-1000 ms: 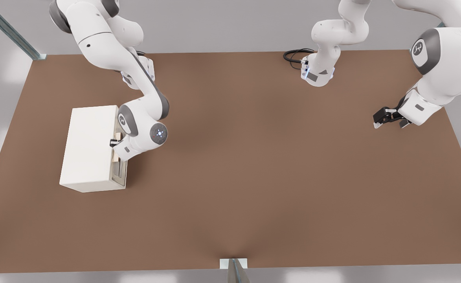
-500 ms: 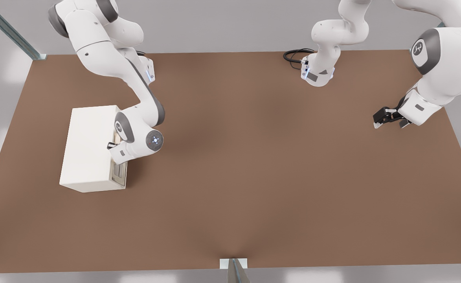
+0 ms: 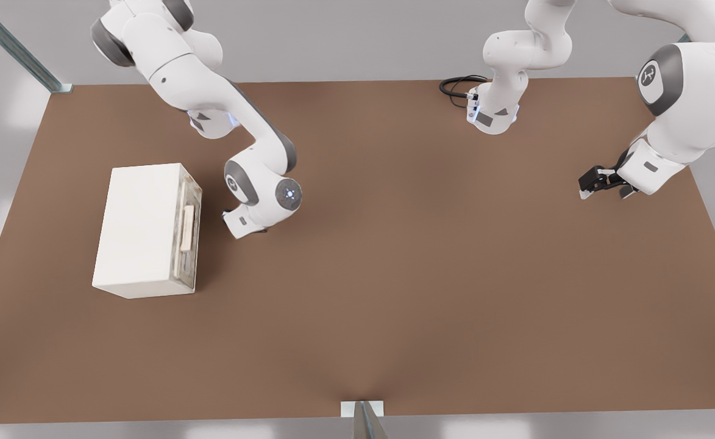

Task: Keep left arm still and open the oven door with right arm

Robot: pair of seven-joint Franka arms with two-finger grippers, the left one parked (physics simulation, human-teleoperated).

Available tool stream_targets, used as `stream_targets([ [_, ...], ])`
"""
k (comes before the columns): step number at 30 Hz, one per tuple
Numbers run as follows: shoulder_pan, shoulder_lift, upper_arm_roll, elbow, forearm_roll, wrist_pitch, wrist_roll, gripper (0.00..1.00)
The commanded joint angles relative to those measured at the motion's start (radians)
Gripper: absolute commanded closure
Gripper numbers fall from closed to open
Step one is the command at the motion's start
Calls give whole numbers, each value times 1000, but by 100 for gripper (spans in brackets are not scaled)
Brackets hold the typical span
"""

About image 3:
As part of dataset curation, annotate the oven door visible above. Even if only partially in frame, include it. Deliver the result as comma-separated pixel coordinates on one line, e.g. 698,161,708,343
173,164,203,291

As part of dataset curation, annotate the white oven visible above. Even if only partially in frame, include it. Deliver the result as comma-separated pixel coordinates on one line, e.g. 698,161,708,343
92,163,203,299

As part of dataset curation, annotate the pale oven door handle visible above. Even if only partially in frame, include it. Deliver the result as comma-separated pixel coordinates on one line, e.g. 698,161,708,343
180,205,197,252

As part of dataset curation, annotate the black cable loop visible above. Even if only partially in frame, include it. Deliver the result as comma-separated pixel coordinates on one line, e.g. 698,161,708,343
439,75,489,109

